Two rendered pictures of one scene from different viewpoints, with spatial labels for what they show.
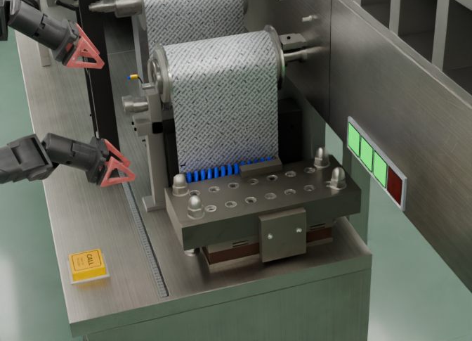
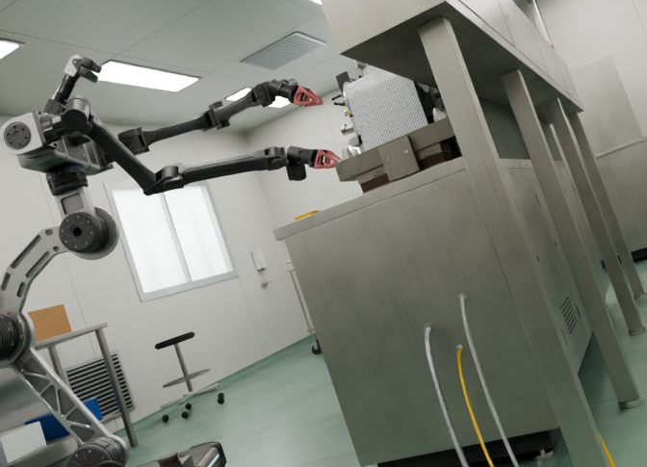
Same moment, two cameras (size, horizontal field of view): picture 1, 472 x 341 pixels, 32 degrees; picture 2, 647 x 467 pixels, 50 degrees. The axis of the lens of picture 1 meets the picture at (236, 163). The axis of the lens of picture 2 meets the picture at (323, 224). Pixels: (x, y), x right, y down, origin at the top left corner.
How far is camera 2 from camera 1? 1.83 m
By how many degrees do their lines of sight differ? 53
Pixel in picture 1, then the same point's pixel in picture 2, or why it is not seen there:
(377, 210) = not seen: outside the picture
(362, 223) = (559, 203)
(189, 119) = (364, 117)
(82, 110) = not seen: hidden behind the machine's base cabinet
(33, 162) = (273, 154)
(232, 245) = (373, 176)
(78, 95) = not seen: hidden behind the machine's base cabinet
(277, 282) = (394, 189)
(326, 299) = (438, 201)
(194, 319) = (346, 223)
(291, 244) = (405, 164)
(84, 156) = (307, 153)
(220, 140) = (387, 129)
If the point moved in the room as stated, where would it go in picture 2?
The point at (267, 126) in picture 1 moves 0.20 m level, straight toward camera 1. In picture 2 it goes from (416, 113) to (378, 116)
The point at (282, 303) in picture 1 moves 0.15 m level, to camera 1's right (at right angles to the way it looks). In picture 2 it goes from (403, 207) to (445, 191)
